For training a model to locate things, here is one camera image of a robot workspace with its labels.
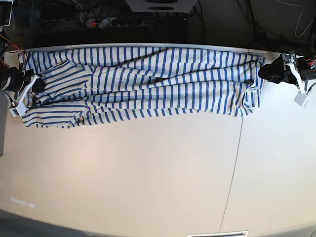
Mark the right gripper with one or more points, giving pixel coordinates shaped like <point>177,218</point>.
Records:
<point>14,80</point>

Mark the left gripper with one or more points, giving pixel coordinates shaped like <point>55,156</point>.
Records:
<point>276,72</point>

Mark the blue white striped T-shirt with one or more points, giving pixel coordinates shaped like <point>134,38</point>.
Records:
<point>91,86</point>

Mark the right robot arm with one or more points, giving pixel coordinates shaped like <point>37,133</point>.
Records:
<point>7,27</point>

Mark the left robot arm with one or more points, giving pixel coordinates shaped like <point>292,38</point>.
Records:
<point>312,45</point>

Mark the grey box at left edge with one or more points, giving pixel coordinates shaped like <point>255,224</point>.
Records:
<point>3,113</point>

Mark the black power strip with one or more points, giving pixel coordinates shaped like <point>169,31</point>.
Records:
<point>131,21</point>

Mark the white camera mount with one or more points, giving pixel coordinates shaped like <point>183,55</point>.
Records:
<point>302,97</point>
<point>18,107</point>

